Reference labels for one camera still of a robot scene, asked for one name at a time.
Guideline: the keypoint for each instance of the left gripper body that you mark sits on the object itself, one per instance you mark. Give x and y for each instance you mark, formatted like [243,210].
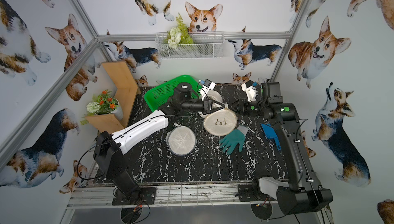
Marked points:
[206,105]

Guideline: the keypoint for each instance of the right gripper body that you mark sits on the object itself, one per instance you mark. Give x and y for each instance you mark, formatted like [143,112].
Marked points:
[241,106]

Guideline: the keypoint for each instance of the cream mesh laundry bag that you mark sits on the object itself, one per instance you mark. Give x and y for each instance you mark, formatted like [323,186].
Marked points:
[220,123]

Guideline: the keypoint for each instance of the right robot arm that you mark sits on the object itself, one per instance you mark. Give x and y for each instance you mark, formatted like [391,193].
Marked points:
[303,193]

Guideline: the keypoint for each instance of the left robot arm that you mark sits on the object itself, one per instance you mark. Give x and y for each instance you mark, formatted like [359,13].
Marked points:
[110,148]

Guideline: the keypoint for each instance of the green plastic basket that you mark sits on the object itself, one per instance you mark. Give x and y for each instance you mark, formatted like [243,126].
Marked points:
[159,95]

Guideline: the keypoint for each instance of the green rubber glove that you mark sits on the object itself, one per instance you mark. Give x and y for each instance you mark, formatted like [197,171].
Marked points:
[233,139]

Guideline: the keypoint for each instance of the white flower fern bouquet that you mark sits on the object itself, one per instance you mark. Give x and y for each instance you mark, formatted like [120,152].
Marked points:
[178,35]

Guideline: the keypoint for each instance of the wooden shelf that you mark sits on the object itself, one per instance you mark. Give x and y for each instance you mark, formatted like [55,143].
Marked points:
[125,95]

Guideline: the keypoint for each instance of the potted flower plant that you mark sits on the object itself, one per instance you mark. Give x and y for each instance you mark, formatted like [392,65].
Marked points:
[103,104]

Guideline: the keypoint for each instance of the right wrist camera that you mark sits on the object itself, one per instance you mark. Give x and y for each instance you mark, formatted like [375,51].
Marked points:
[250,88]

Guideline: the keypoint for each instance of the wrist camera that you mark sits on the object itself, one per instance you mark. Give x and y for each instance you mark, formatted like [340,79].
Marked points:
[250,88]
[206,86]

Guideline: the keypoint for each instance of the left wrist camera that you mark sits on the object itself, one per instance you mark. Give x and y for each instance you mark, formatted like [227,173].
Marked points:
[206,86]

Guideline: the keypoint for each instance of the white wire wall basket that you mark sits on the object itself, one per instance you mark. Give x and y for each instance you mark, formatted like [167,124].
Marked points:
[198,46]

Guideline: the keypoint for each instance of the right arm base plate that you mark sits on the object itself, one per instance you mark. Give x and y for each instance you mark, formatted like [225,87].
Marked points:
[249,193]

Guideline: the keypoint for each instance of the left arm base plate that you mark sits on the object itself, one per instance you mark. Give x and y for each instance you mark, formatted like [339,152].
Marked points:
[143,195]

